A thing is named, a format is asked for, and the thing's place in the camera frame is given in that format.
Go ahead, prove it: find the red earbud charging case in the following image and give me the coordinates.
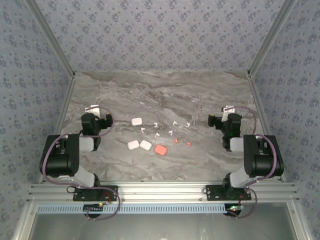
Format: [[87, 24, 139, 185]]
[[154, 144, 168, 157]]

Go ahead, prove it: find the small black controller board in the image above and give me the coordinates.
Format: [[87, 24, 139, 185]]
[[225, 203, 247, 219], [83, 202, 105, 219]]

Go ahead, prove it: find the grey metal lower panel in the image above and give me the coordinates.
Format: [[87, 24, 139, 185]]
[[27, 213, 301, 240]]

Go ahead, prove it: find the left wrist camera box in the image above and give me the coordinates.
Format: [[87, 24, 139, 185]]
[[84, 104, 101, 118]]

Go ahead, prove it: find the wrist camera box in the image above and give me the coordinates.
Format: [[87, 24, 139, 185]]
[[84, 104, 101, 118], [221, 104, 237, 121]]

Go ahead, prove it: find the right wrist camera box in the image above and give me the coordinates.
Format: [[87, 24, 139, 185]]
[[221, 104, 237, 121]]

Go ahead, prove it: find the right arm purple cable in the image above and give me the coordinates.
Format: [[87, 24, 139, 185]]
[[223, 104, 278, 220]]

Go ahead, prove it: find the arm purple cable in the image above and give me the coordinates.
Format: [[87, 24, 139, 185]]
[[41, 104, 121, 221], [223, 104, 278, 220]]

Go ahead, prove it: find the aluminium table side rail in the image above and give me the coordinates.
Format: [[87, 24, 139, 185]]
[[246, 72, 286, 183], [37, 72, 77, 185]]

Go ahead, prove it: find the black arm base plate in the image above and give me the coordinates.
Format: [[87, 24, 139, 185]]
[[72, 185, 119, 202], [205, 184, 252, 202]]

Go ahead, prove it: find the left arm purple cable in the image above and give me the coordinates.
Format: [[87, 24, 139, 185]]
[[41, 104, 121, 221]]

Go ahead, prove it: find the wide aluminium mounting rail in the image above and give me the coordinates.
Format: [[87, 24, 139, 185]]
[[27, 182, 300, 203]]

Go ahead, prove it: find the aluminium corner post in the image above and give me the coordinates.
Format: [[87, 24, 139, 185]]
[[246, 0, 300, 77], [23, 0, 77, 77]]

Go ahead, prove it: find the slotted white cable duct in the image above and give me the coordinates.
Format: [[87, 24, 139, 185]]
[[37, 203, 228, 215]]

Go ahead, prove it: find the aluminium lower frame post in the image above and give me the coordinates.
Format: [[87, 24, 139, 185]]
[[11, 202, 40, 240], [286, 201, 315, 240]]

